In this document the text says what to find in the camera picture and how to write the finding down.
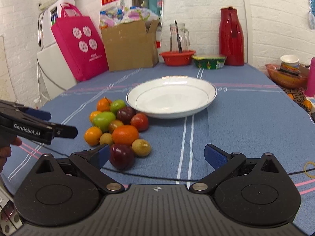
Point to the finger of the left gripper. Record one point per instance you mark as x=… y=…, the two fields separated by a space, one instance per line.
x=64 y=131
x=43 y=115

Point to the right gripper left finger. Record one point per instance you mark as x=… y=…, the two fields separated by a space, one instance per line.
x=90 y=162

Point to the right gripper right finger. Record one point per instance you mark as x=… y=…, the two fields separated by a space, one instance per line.
x=226 y=166

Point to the small tan longan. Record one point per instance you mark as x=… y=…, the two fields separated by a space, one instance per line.
x=106 y=138

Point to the dark red plum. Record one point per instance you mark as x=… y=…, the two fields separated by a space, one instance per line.
x=121 y=156

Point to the small yellow orange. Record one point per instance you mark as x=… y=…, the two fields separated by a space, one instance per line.
x=93 y=115

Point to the large orange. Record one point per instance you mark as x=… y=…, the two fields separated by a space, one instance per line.
x=125 y=134

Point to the large green fruit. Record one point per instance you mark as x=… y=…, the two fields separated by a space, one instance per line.
x=103 y=120

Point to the orange with stem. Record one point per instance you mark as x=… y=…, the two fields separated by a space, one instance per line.
x=104 y=104

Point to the brown longan fruit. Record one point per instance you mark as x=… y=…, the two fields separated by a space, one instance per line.
x=141 y=148

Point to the small green fruit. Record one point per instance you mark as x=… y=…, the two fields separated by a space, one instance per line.
x=116 y=105

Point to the red tomato fruit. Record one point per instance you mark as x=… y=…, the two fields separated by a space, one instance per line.
x=140 y=121

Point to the brownish green fruit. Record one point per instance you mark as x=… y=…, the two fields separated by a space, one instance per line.
x=113 y=125

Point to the person's left hand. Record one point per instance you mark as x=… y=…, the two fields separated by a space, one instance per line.
x=6 y=151

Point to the white appliance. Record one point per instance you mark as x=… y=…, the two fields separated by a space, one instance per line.
x=55 y=71

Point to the blue striped tablecloth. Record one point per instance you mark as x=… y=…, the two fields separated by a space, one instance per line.
x=250 y=114

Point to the pink tote bag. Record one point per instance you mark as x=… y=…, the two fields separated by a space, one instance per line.
x=80 y=43

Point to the yellow rubber band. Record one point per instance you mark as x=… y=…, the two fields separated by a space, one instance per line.
x=308 y=168

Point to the white porcelain plate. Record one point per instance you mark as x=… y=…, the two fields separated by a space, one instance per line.
x=172 y=97

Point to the green decorated bowl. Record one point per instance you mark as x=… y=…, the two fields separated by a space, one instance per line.
x=209 y=61

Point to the cardboard box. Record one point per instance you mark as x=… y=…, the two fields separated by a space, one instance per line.
x=131 y=45

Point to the pink bottle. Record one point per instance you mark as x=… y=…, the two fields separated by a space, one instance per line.
x=310 y=90

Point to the red plastic basket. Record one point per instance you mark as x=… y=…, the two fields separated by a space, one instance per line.
x=175 y=59

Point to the white paper cup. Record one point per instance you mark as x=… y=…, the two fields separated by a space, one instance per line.
x=290 y=60

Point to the floral packages in box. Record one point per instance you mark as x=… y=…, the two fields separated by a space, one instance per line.
x=116 y=15

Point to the red thermos jug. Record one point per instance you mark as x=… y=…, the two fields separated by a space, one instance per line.
x=231 y=37

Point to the glass pitcher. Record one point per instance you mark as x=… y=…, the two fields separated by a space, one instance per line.
x=179 y=37

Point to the blue paper fan decoration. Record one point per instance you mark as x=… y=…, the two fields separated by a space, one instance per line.
x=311 y=14

